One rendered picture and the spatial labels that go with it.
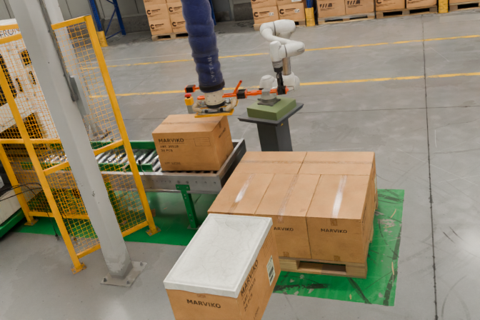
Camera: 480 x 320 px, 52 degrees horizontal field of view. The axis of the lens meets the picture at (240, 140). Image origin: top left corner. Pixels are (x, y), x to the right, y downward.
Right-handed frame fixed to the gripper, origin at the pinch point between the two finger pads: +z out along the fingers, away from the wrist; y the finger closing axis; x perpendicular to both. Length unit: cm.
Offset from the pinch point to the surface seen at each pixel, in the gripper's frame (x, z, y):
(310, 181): 21, 67, 42
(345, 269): 45, 119, 88
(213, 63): -52, -31, 7
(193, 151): -85, 45, 16
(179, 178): -98, 65, 30
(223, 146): -61, 50, 1
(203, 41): -55, -51, 12
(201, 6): -52, -79, 9
